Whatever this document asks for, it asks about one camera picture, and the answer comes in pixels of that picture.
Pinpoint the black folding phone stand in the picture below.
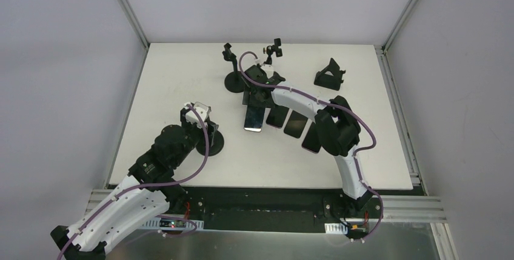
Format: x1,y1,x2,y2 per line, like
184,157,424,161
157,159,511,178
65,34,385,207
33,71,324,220
313,58,346,91

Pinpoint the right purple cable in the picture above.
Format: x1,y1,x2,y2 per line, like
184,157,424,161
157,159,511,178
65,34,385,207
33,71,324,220
238,51,385,247

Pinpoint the black phone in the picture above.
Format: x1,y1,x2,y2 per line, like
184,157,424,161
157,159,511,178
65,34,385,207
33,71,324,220
284,110,308,139
244,105,265,132

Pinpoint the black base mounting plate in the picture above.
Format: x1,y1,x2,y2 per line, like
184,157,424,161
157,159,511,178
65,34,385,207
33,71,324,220
167,187,382,233

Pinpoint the black round-base phone stand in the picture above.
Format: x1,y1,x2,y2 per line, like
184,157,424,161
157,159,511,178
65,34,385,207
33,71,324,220
222,43,246,93

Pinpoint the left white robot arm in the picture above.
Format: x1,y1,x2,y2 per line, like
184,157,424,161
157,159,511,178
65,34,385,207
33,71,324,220
50,102,219,259

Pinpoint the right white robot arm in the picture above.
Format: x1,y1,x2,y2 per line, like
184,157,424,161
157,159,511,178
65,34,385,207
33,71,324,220
241,65,377,218

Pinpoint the left white cable duct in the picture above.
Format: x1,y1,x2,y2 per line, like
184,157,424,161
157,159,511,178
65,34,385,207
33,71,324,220
139,216,204,232

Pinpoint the right white cable duct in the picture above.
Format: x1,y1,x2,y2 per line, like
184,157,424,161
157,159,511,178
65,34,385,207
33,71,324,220
324,222,349,235

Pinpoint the white cable duct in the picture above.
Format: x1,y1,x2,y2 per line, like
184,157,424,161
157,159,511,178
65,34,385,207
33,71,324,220
324,222,349,235
139,216,204,232

